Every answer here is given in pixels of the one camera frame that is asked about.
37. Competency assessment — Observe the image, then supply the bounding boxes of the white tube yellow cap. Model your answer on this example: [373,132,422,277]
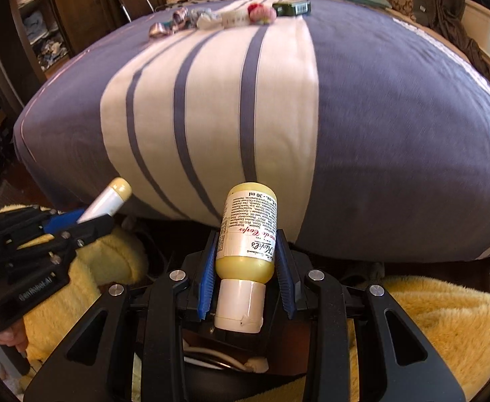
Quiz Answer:
[77,177,132,223]

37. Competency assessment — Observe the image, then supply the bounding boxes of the yellow lotion bottle white cap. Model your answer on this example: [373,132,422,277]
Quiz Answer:
[214,183,278,334]

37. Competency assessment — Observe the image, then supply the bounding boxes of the person's left hand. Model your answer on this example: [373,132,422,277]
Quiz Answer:
[0,319,29,357]

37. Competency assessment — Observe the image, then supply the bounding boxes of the yellow fluffy rug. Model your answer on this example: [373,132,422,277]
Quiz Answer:
[0,204,490,402]

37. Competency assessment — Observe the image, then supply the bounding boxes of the dark wooden wardrobe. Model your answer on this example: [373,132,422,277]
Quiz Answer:
[0,0,169,106]

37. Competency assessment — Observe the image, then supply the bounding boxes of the blue white striped bedsheet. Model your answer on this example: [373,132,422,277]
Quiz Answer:
[14,0,490,261]

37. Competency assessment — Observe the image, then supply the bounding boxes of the crumpled plastic wrapper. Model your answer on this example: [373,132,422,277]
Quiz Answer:
[149,7,222,39]

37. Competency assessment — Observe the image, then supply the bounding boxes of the white tape roll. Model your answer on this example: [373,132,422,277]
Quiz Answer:
[220,9,250,29]

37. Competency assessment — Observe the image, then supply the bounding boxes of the colourful pompom toy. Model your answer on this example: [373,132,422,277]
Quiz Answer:
[247,3,277,24]

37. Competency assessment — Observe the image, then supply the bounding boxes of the dark green square bottle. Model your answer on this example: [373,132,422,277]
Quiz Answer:
[272,0,311,17]

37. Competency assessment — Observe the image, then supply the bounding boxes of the brown curtain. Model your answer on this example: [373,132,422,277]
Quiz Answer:
[417,0,490,79]

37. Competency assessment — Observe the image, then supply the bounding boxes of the white power cable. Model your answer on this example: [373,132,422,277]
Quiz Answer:
[183,344,270,374]

